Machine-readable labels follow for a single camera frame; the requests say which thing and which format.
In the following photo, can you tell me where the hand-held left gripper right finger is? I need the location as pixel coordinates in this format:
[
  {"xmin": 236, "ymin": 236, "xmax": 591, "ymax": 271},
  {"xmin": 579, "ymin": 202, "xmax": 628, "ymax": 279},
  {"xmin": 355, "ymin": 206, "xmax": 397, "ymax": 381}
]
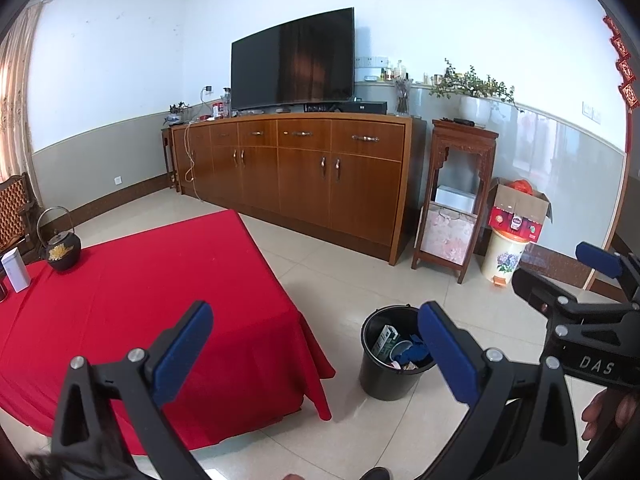
[{"xmin": 417, "ymin": 301, "xmax": 583, "ymax": 480}]

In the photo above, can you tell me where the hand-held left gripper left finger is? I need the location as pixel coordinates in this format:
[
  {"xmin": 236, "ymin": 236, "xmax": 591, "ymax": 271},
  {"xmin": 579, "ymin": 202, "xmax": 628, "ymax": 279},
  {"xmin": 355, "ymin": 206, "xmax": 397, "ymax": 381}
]
[{"xmin": 50, "ymin": 301, "xmax": 215, "ymax": 480}]

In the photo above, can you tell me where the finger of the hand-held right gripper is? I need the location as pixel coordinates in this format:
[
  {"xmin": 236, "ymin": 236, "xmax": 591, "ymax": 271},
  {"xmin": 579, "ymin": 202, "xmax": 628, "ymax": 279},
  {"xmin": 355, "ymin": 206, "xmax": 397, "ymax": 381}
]
[
  {"xmin": 575, "ymin": 241, "xmax": 640, "ymax": 306},
  {"xmin": 511, "ymin": 266, "xmax": 631, "ymax": 322}
]

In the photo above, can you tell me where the blue towel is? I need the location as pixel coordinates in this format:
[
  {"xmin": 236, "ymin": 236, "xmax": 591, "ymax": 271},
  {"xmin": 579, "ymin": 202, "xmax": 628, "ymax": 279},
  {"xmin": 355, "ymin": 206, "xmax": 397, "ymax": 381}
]
[{"xmin": 390, "ymin": 332, "xmax": 433, "ymax": 366}]

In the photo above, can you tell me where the green and white box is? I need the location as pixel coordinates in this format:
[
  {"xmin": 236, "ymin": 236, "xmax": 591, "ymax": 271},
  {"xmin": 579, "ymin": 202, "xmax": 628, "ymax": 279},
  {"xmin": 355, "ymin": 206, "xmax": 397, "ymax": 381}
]
[{"xmin": 371, "ymin": 325, "xmax": 401, "ymax": 361}]

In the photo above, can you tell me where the black plastic bucket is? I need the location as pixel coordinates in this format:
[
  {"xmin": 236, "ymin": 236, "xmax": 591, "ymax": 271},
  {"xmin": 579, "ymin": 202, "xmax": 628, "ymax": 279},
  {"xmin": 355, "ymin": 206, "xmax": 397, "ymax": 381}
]
[{"xmin": 359, "ymin": 305, "xmax": 437, "ymax": 402}]

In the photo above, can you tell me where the person's right hand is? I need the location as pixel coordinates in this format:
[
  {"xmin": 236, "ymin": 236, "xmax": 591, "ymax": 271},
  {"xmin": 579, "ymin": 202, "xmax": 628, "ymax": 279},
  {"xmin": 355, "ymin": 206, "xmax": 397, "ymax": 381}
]
[{"xmin": 580, "ymin": 387, "xmax": 640, "ymax": 443}]

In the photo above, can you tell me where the white flowered bin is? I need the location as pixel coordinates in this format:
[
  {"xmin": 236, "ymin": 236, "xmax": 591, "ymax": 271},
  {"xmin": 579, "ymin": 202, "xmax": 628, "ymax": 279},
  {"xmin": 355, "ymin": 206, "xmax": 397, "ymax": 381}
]
[{"xmin": 481, "ymin": 227, "xmax": 528, "ymax": 288}]

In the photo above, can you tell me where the red tablecloth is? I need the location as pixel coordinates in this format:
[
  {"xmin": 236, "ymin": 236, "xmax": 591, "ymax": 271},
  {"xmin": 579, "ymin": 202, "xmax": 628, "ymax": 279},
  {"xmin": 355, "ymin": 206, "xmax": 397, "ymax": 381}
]
[{"xmin": 0, "ymin": 209, "xmax": 337, "ymax": 456}]

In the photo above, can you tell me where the cardboard box with red print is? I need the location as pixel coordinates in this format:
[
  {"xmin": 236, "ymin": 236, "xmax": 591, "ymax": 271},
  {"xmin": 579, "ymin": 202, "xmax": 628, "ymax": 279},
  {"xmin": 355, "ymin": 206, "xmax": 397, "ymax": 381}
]
[{"xmin": 487, "ymin": 177, "xmax": 555, "ymax": 243}]

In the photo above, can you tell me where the pink floral cushion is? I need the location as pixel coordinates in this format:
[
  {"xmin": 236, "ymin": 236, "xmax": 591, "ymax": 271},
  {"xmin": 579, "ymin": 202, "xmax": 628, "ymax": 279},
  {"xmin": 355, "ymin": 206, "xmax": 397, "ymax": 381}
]
[{"xmin": 419, "ymin": 203, "xmax": 478, "ymax": 268}]

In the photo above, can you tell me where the black iron kettle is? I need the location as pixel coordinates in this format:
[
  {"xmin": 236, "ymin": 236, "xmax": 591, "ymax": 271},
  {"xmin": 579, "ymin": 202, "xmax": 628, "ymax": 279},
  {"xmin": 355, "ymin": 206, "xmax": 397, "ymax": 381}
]
[{"xmin": 36, "ymin": 206, "xmax": 82, "ymax": 273}]

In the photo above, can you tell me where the carved wooden plant stand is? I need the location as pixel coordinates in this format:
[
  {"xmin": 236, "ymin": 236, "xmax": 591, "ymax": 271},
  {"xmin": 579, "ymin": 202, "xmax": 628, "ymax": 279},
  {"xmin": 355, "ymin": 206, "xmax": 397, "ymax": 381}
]
[{"xmin": 411, "ymin": 119, "xmax": 500, "ymax": 285}]

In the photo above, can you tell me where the white tin box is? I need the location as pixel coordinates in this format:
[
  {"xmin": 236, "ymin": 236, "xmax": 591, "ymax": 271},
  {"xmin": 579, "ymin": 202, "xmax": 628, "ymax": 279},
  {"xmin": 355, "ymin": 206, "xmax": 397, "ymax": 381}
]
[{"xmin": 0, "ymin": 247, "xmax": 31, "ymax": 293}]

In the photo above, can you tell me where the potted plant in white pot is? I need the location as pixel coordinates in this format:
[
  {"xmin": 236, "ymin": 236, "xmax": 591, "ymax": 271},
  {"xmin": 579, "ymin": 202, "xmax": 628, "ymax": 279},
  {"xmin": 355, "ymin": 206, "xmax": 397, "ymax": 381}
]
[{"xmin": 429, "ymin": 58, "xmax": 525, "ymax": 128}]

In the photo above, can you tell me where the small dark side table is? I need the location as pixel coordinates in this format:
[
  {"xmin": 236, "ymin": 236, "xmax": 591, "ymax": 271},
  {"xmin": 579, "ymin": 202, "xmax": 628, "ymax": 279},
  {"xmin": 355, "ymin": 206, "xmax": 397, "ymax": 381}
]
[{"xmin": 161, "ymin": 122, "xmax": 178, "ymax": 191}]

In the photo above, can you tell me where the red hanging decoration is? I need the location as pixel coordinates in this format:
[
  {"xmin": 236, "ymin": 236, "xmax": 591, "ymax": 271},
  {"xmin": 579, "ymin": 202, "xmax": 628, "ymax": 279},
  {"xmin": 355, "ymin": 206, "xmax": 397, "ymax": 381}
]
[{"xmin": 602, "ymin": 14, "xmax": 640, "ymax": 111}]

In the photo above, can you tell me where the wooden sideboard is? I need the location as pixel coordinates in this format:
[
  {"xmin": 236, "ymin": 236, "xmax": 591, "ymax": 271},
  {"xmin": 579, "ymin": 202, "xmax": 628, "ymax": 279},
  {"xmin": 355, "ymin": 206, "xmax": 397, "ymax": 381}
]
[{"xmin": 171, "ymin": 112, "xmax": 428, "ymax": 267}]

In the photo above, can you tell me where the wooden bench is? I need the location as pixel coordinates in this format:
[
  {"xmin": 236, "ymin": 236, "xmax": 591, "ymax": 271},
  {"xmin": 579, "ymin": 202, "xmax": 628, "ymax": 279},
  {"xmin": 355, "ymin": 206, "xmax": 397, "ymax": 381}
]
[{"xmin": 0, "ymin": 172, "xmax": 38, "ymax": 261}]

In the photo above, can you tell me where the vase of dried flowers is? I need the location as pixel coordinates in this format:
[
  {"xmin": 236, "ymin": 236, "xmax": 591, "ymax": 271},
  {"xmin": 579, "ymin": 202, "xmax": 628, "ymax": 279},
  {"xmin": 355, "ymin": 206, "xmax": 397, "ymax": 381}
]
[{"xmin": 394, "ymin": 77, "xmax": 413, "ymax": 117}]

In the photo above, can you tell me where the small potted plant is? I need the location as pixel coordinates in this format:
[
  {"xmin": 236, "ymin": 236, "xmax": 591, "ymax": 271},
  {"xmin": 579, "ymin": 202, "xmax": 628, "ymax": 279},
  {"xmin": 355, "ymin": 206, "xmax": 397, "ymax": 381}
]
[{"xmin": 164, "ymin": 101, "xmax": 192, "ymax": 126}]

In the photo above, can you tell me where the row of small bottles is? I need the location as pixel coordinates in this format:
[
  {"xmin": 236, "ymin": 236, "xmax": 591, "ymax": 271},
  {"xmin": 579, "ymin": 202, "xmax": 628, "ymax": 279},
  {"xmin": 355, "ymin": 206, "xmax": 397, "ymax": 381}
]
[{"xmin": 379, "ymin": 60, "xmax": 412, "ymax": 82}]

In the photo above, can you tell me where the black television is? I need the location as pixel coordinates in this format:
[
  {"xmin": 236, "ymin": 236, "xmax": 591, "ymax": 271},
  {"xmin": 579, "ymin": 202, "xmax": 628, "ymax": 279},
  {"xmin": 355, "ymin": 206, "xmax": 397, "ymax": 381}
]
[{"xmin": 230, "ymin": 7, "xmax": 357, "ymax": 112}]

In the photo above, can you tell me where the beige curtain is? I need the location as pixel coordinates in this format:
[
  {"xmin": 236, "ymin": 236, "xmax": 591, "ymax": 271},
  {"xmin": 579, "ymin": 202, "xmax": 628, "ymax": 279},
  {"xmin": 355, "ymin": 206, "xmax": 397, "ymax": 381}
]
[{"xmin": 0, "ymin": 2, "xmax": 43, "ymax": 191}]

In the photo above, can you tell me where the white cable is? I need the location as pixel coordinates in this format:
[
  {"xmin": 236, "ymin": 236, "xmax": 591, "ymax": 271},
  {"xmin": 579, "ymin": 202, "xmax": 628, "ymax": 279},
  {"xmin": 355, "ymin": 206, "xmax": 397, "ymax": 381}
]
[{"xmin": 182, "ymin": 87, "xmax": 213, "ymax": 201}]

